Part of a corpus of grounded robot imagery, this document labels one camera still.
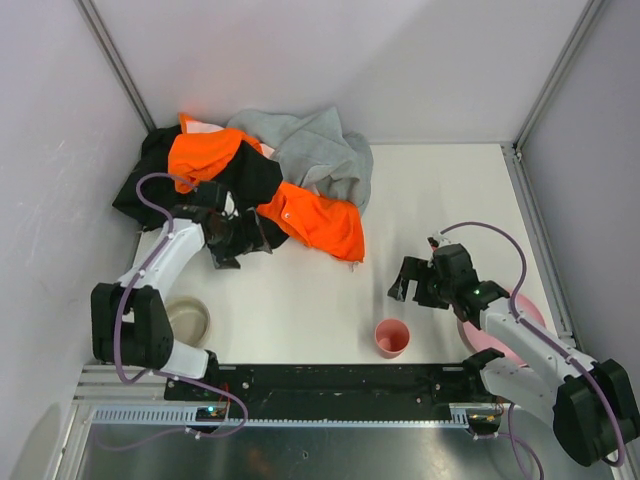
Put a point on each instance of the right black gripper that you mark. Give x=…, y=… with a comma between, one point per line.
x=420, y=282

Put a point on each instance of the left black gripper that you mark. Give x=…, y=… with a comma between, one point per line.
x=242, y=236

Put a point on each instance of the orange jacket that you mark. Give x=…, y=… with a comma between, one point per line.
x=201, y=151

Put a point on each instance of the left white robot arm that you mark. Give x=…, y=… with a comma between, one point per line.
x=130, y=323

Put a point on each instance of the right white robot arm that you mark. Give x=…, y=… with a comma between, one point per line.
x=589, y=405

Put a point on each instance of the pink cup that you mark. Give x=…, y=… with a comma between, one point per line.
x=392, y=337

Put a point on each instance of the beige bowl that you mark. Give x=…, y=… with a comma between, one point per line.
x=189, y=319

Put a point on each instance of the pink plate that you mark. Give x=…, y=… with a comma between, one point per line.
x=477, y=340

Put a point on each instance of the grey sweatshirt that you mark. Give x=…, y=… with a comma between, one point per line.
x=315, y=152

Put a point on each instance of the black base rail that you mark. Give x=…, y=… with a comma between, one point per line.
x=353, y=386

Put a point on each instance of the right aluminium table rail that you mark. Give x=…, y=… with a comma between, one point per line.
x=545, y=250

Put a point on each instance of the grey slotted cable duct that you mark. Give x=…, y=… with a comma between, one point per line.
x=413, y=416

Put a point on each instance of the left aluminium frame post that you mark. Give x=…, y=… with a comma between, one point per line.
x=106, y=44

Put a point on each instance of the aluminium frame post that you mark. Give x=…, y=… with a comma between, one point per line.
x=106, y=44
x=587, y=21

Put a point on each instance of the right aluminium frame post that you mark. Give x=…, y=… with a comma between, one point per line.
x=587, y=21

